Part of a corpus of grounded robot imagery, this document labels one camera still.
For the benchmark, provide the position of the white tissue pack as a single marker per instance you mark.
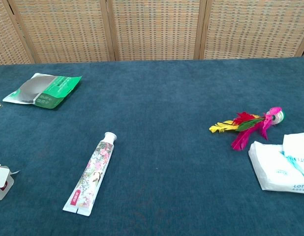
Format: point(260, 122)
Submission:
point(282, 167)

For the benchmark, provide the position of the colourful feather shuttlecock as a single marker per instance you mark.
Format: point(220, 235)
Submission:
point(248, 124)

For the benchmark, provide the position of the woven folding screen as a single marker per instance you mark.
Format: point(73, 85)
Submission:
point(152, 29)

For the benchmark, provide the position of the floral printed toothpaste tube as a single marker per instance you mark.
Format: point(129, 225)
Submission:
point(93, 172)

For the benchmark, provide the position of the green and silver pouch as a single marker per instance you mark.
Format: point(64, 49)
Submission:
point(41, 91)

